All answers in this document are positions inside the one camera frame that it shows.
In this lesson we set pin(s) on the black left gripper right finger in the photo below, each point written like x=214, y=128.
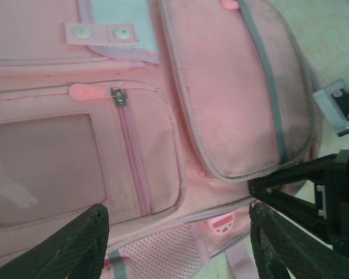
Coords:
x=282, y=250

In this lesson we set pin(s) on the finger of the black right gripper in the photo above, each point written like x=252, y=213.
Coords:
x=293, y=174

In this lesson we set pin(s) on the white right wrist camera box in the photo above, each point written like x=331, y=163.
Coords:
x=337, y=107

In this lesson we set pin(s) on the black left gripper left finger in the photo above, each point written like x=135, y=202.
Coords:
x=69, y=250

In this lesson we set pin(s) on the pink student backpack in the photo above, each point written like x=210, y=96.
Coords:
x=133, y=116

